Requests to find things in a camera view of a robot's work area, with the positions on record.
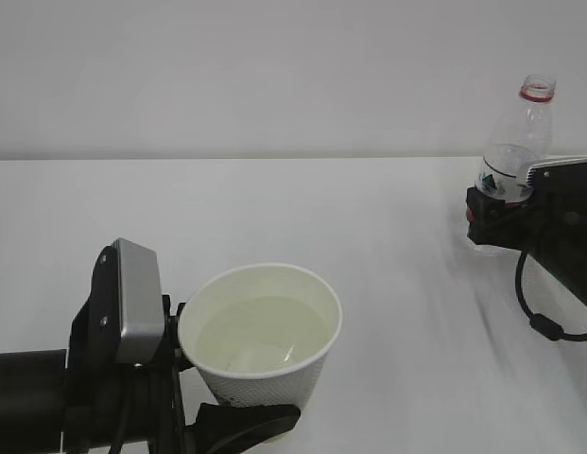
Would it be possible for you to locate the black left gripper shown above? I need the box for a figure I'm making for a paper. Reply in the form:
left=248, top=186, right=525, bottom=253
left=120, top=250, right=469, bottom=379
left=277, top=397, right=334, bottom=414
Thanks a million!
left=60, top=294, right=301, bottom=454

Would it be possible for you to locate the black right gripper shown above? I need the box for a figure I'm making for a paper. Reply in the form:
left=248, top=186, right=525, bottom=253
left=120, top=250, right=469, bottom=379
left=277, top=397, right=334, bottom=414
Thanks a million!
left=466, top=165, right=587, bottom=252

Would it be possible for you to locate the white paper coffee cup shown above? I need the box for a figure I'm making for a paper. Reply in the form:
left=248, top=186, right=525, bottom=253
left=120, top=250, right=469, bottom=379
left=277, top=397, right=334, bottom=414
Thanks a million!
left=178, top=263, right=343, bottom=409

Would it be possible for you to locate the clear plastic water bottle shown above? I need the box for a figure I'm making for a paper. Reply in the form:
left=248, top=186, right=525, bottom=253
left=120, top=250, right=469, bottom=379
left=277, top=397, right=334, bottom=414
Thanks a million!
left=464, top=74, right=558, bottom=254

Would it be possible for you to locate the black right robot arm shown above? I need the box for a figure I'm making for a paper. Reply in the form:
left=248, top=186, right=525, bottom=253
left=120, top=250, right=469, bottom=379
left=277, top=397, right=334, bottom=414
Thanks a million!
left=466, top=156, right=587, bottom=342

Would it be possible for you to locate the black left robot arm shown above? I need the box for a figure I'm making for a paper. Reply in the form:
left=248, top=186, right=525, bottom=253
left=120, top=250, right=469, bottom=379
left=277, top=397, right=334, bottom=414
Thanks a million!
left=0, top=296, right=301, bottom=453

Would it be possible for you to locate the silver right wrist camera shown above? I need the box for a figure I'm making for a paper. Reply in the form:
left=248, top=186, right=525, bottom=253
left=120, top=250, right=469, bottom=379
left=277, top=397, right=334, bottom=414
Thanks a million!
left=514, top=154, right=587, bottom=191

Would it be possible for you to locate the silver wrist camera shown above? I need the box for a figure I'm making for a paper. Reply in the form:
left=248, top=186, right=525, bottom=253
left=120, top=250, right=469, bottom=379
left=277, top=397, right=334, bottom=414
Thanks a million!
left=514, top=154, right=587, bottom=191
left=69, top=237, right=165, bottom=369

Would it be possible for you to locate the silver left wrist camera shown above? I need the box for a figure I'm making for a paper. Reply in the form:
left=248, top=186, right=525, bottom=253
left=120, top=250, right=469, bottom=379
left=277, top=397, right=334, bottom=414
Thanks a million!
left=69, top=237, right=165, bottom=369

